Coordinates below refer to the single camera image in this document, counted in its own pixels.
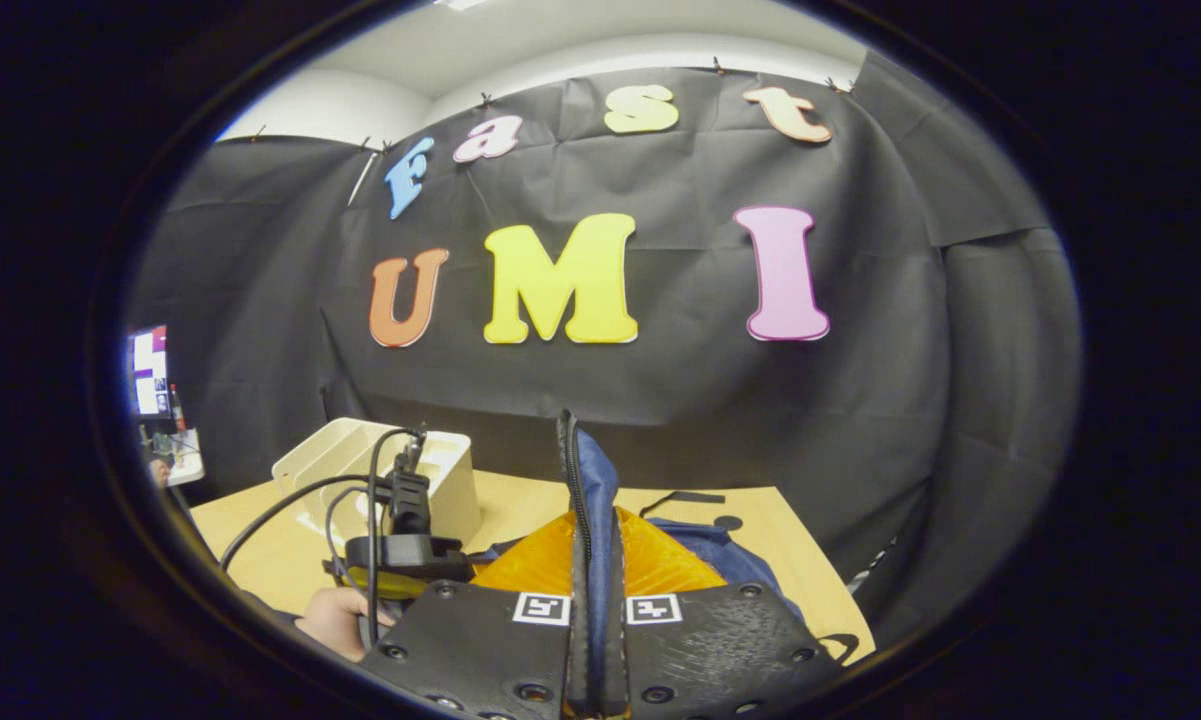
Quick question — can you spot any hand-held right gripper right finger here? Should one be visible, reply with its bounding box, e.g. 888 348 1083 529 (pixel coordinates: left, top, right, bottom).
613 506 843 720

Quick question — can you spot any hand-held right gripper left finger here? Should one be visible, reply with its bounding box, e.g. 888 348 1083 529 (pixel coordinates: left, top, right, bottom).
360 510 578 720

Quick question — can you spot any white plastic bookshelf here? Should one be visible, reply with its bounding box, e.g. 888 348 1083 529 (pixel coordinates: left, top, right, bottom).
272 418 481 548

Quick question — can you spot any blue and black schoolbag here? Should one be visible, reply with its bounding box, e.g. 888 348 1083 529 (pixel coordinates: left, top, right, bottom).
465 408 861 716

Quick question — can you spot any white side table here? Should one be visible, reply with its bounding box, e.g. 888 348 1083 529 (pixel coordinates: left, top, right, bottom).
155 428 206 488

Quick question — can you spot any black backdrop cloth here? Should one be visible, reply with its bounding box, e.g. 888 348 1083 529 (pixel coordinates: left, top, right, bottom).
125 50 1083 641

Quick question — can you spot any computer monitor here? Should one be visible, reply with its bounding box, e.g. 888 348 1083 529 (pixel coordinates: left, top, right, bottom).
127 325 171 419

